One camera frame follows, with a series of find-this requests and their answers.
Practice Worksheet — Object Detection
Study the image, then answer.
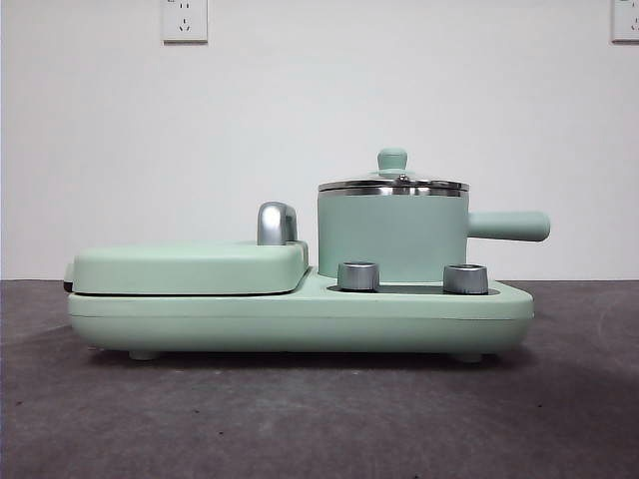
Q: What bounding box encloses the glass lid with green knob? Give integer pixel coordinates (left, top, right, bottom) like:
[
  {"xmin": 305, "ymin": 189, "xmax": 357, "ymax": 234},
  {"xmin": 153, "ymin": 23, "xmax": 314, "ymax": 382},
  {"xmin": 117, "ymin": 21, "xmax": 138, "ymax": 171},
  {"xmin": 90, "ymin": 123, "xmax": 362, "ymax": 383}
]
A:
[{"xmin": 319, "ymin": 146, "xmax": 470, "ymax": 196}]

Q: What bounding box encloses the mint green steamer pot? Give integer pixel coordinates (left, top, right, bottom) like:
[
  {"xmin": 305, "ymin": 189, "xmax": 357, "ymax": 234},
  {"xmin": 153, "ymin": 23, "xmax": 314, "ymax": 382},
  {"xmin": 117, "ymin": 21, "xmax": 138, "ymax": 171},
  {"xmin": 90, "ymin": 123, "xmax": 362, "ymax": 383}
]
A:
[{"xmin": 315, "ymin": 187, "xmax": 552, "ymax": 280}]

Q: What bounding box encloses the silver control dial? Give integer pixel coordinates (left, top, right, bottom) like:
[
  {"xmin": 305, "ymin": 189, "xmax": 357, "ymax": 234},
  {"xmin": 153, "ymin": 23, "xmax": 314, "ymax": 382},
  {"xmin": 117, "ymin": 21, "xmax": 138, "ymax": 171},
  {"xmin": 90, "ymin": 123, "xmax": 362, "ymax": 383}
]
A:
[
  {"xmin": 336, "ymin": 259, "xmax": 380, "ymax": 291},
  {"xmin": 442, "ymin": 262, "xmax": 488, "ymax": 294}
]

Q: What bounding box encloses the mint green cooker base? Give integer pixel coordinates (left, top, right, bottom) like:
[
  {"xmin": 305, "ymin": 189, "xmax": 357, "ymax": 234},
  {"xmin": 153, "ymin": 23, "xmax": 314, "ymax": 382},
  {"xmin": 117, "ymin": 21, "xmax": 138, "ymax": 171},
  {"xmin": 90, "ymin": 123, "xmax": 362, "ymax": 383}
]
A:
[{"xmin": 67, "ymin": 266, "xmax": 535, "ymax": 361}]

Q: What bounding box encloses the mint green griddle cover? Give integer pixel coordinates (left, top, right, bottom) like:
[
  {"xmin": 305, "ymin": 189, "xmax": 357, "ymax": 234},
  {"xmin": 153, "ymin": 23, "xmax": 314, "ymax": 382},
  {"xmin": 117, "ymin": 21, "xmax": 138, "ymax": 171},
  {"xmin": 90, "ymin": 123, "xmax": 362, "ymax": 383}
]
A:
[{"xmin": 63, "ymin": 238, "xmax": 310, "ymax": 296}]

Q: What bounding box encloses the silver griddle cover handle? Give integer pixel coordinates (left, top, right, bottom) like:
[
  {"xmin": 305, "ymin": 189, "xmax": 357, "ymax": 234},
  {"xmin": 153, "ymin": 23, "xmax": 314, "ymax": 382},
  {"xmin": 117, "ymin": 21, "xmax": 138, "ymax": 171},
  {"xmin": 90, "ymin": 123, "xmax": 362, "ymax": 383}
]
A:
[{"xmin": 256, "ymin": 201, "xmax": 300, "ymax": 245}]

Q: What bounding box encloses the white wall socket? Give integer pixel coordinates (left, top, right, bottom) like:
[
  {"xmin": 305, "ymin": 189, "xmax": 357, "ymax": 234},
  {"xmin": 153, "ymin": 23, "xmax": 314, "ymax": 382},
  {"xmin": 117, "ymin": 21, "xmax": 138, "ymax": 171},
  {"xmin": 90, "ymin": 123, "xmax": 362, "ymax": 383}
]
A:
[
  {"xmin": 160, "ymin": 0, "xmax": 210, "ymax": 45},
  {"xmin": 611, "ymin": 0, "xmax": 639, "ymax": 44}
]

